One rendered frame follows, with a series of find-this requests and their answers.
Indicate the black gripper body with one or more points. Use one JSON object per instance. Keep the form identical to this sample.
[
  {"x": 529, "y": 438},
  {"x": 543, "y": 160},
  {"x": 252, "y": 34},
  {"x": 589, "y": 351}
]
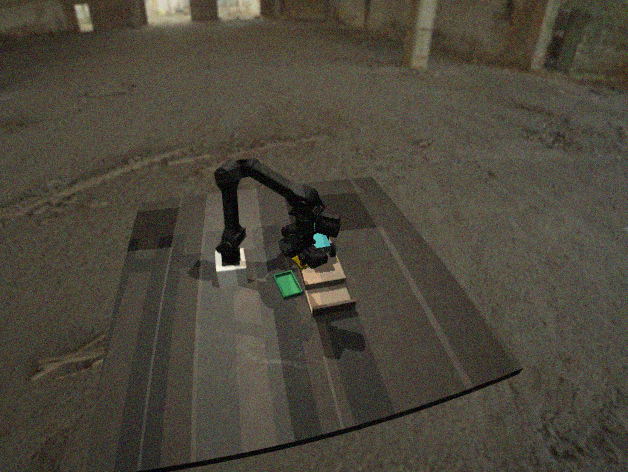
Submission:
[{"x": 313, "y": 257}]

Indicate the green tray floor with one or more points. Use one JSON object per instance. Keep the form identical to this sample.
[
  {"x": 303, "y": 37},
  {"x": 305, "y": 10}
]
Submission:
[{"x": 287, "y": 284}]

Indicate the green tray rim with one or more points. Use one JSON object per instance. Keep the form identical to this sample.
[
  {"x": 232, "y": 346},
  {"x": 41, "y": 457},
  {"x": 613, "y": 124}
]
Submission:
[{"x": 291, "y": 295}]

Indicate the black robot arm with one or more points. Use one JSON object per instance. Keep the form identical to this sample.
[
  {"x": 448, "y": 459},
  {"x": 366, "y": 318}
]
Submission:
[{"x": 301, "y": 197}]

